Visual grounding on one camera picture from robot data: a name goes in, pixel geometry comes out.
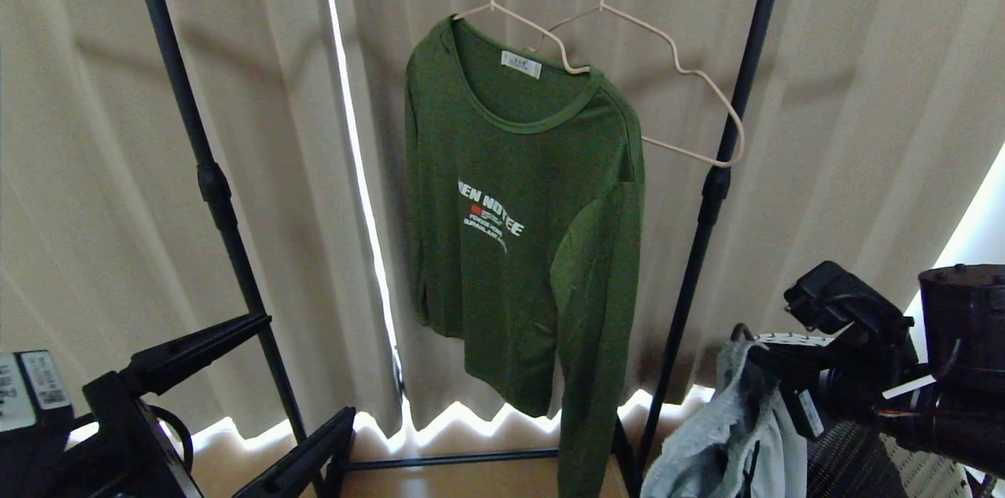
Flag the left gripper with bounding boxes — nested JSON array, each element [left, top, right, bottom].
[[0, 313, 359, 498]]

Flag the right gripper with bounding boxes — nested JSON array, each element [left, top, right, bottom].
[[772, 347, 929, 441]]

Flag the white laundry basket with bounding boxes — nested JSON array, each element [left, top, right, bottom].
[[730, 323, 1005, 498]]

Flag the pale grey shorts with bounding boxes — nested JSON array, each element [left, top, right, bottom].
[[640, 339, 809, 498]]

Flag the black clothes rack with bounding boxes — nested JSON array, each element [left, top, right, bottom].
[[0, 0, 1004, 498]]

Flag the black cable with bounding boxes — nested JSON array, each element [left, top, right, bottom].
[[148, 404, 196, 475]]

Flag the green long-sleeved shirt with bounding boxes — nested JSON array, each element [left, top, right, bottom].
[[404, 14, 647, 498]]

